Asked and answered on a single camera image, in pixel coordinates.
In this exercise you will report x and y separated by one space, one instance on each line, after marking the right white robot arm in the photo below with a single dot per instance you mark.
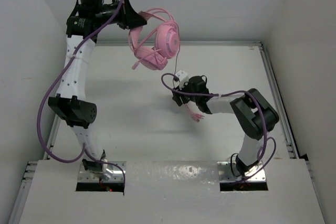
254 113

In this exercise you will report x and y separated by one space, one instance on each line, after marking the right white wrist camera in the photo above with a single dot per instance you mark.
181 78

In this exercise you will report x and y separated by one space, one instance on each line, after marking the metal base plate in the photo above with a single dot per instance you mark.
228 173
92 172

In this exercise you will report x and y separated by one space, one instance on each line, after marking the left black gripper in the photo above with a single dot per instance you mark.
127 18

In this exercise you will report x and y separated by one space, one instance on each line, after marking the pink headphones with cable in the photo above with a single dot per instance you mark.
160 45

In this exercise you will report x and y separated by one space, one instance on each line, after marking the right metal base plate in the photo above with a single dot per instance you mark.
228 173

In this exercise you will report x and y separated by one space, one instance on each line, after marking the aluminium table frame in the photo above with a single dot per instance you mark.
138 121

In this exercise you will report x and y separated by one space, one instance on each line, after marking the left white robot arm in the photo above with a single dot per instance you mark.
70 102

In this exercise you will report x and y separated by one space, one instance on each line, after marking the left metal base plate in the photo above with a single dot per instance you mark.
92 172

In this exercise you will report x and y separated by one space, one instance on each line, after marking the white front cover board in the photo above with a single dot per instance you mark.
172 192

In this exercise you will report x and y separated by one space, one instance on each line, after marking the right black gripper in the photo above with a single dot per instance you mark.
177 97

